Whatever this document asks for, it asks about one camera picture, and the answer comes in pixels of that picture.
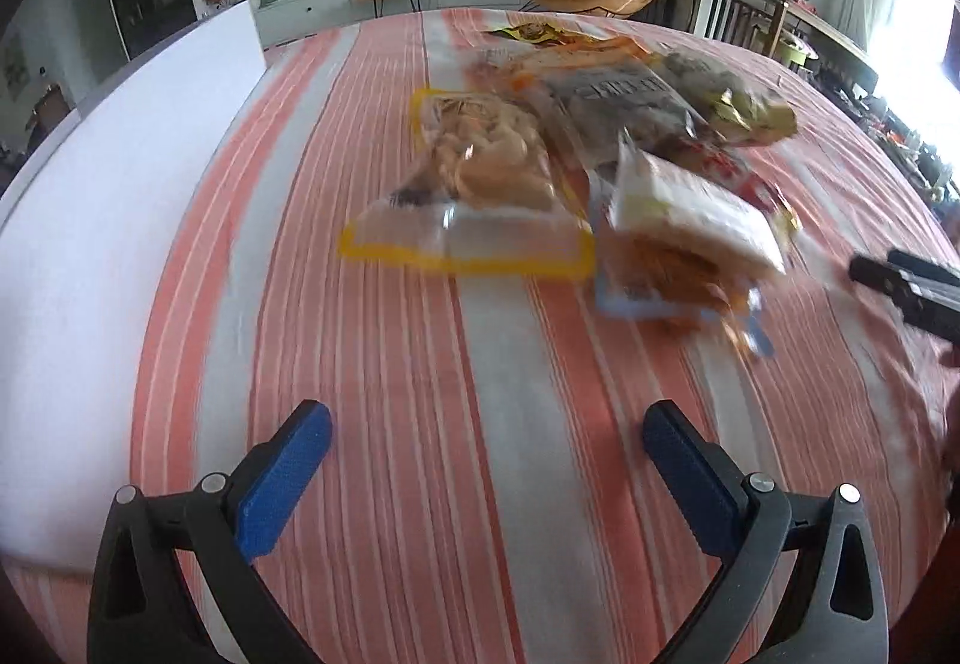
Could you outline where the orange chicken leg packet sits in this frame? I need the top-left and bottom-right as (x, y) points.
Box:
(587, 173), (775, 357)

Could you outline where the person's right hand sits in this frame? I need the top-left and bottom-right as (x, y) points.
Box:
(939, 344), (960, 430)

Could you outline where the yellow red chip bag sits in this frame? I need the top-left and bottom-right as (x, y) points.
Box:
(659, 137), (800, 245)

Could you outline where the green-gold snack bag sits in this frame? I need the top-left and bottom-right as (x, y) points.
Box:
(651, 50), (797, 148)

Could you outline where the cream wafer roll packet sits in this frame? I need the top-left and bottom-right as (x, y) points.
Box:
(607, 128), (786, 281)

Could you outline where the dark wooden chair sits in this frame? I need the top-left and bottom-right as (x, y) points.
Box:
(686, 0), (788, 56)

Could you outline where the striped pink white tablecloth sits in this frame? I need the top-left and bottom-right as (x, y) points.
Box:
(2, 10), (957, 662)

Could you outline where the dark grey snack bag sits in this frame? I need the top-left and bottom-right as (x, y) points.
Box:
(521, 59), (713, 169)

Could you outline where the white cardboard box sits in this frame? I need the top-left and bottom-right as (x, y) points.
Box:
(0, 3), (265, 573)

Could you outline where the yellow-edged clear nut packet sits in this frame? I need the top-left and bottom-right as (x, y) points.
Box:
(340, 89), (596, 283)

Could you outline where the yellow red snack packet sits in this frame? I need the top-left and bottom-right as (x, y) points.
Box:
(488, 20), (597, 47)

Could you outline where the white tv cabinet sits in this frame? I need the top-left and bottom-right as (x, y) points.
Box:
(254, 0), (526, 49)

